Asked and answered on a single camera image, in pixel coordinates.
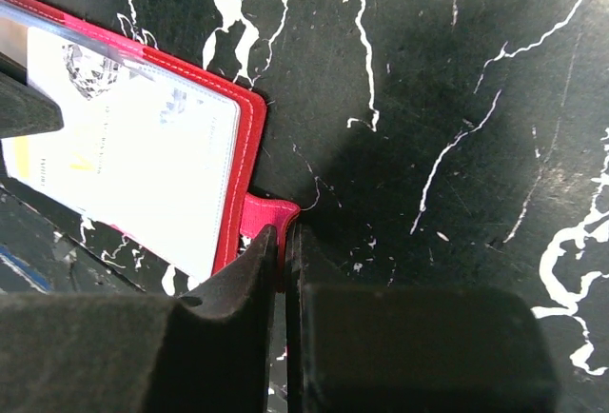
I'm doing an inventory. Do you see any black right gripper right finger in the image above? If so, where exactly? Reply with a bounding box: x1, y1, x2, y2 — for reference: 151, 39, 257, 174
285, 225, 558, 412

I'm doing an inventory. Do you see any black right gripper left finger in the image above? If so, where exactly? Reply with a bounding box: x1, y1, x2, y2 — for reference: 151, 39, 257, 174
1, 226, 278, 412

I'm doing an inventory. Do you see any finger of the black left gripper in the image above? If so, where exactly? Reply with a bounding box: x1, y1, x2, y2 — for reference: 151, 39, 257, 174
0, 53, 64, 139

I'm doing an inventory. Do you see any white yellow credit card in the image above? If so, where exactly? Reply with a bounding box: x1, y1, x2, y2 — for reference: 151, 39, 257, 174
2, 25, 240, 281

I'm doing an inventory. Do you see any red card holder wallet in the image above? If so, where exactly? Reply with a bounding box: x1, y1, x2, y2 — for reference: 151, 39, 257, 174
1, 0, 300, 295

